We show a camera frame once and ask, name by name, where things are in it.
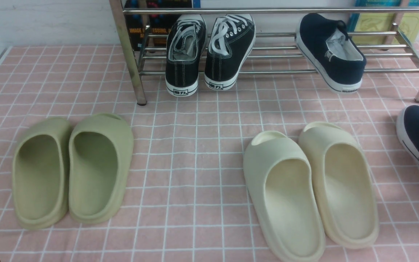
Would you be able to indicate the yellow teal book behind rack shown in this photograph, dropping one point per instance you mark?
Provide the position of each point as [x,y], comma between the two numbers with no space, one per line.
[375,22]

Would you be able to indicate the navy slip-on shoe on rack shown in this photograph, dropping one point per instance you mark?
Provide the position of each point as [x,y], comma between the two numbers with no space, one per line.
[327,45]

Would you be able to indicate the dark book behind rack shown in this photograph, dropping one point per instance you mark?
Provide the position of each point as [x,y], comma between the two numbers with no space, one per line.
[159,23]

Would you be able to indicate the cream right foam slide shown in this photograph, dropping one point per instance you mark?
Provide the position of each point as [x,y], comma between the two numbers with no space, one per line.
[342,185]

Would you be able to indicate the cream foam slide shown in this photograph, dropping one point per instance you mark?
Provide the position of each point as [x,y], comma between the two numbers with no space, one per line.
[342,185]
[279,180]

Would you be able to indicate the cream left foam slide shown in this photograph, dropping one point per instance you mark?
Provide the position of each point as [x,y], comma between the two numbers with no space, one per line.
[279,180]

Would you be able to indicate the right black canvas sneaker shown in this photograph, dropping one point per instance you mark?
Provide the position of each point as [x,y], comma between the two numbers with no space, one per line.
[232,39]

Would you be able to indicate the black canvas sneaker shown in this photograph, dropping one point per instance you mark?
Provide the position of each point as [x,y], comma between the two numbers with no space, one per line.
[232,39]
[186,42]

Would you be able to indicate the left black canvas sneaker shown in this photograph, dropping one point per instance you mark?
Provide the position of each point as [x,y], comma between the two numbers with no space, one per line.
[186,42]

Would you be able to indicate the pink checkered table cloth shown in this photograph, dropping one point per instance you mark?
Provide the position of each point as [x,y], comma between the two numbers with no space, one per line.
[186,198]

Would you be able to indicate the right green foam slide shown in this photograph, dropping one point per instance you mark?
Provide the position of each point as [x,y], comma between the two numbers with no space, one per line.
[100,152]

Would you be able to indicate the green foam slide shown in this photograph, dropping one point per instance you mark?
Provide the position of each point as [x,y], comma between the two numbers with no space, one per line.
[100,152]
[40,174]

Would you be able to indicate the left green foam slide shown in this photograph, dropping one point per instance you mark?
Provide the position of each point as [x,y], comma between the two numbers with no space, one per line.
[40,174]

